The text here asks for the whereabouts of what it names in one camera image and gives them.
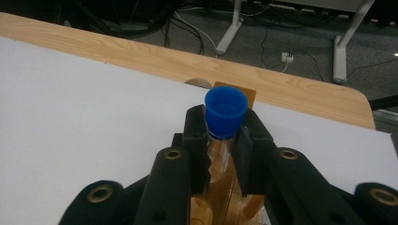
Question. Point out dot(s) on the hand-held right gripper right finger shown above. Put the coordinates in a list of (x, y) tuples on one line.
[(259, 156)]

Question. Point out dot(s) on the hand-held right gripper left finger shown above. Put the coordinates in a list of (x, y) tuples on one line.
[(194, 150)]

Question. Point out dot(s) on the blue-capped test tube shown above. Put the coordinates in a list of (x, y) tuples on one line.
[(225, 112)]

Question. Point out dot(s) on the wooden test tube rack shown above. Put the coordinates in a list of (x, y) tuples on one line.
[(219, 200)]

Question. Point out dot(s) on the round table grommet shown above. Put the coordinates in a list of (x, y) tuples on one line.
[(198, 82)]

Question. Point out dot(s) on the white power adapter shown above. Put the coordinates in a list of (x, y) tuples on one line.
[(287, 57)]

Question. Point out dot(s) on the white table mat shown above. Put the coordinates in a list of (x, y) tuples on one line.
[(78, 125)]

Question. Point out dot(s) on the wooden table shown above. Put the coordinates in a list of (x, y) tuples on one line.
[(125, 53)]

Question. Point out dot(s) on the white metal stand frame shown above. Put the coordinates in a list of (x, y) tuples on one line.
[(230, 34)]

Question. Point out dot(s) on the aluminium floor rail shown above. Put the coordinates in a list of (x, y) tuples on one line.
[(387, 119)]

